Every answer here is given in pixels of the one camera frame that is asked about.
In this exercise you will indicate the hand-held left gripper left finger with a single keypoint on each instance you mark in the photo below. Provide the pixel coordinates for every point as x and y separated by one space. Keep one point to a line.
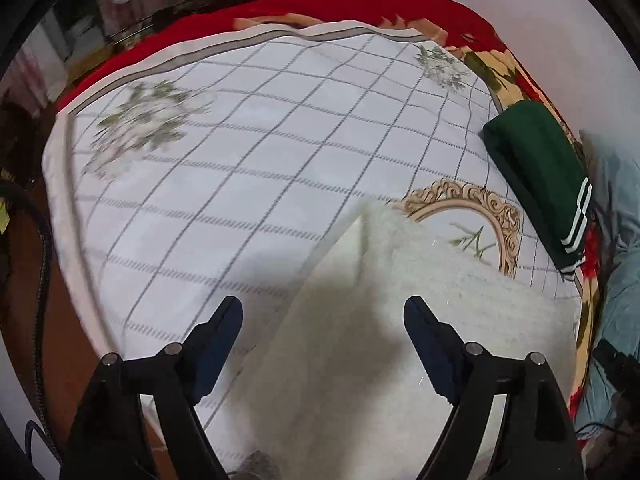
220 345

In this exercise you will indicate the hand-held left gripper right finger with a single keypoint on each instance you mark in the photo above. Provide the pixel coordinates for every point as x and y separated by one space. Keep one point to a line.
430 350

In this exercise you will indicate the white knit jacket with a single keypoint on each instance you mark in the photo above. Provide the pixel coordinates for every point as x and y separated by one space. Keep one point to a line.
450 285

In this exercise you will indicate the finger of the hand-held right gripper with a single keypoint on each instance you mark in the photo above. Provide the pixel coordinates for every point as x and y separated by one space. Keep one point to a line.
620 372

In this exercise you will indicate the folded green garment white stripes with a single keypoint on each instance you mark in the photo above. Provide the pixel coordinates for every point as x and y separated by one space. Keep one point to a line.
535 170

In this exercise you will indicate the white checked sheet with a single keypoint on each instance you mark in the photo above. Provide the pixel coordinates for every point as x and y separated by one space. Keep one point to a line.
250 135

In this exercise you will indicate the red floral blanket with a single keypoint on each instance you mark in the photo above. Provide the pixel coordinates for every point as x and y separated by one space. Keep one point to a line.
200 22

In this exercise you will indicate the blue quilt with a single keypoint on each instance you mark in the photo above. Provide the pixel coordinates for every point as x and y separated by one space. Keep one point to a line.
620 285

